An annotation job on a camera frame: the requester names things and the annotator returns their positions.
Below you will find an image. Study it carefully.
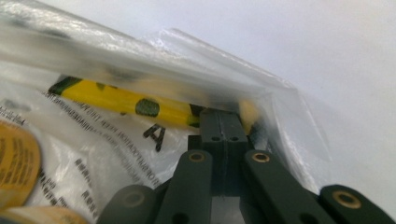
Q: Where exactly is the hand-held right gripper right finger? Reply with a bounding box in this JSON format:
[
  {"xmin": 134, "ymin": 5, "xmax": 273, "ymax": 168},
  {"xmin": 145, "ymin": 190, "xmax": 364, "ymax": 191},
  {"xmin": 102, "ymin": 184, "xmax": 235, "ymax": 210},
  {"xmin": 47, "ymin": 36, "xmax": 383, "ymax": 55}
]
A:
[{"xmin": 222, "ymin": 111, "xmax": 254, "ymax": 198}]

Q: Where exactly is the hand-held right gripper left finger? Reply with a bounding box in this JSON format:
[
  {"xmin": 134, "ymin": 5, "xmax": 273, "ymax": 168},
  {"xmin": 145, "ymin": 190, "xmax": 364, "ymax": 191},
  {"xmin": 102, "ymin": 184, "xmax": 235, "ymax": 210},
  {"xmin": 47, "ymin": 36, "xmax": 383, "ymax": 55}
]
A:
[{"xmin": 187, "ymin": 111, "xmax": 225, "ymax": 198}]

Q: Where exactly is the yellow snack packet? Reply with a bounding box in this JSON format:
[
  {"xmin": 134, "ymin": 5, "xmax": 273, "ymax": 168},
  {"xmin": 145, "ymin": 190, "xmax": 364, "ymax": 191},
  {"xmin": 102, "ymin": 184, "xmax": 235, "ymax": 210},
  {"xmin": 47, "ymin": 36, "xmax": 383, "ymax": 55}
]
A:
[{"xmin": 47, "ymin": 75, "xmax": 205, "ymax": 129}]

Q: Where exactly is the clear plastic bag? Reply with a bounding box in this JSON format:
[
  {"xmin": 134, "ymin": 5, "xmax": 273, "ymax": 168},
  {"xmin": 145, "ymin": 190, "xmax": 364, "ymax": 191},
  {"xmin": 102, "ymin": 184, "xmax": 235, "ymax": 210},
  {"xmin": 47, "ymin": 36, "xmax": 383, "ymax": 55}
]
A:
[{"xmin": 0, "ymin": 0, "xmax": 332, "ymax": 224}]

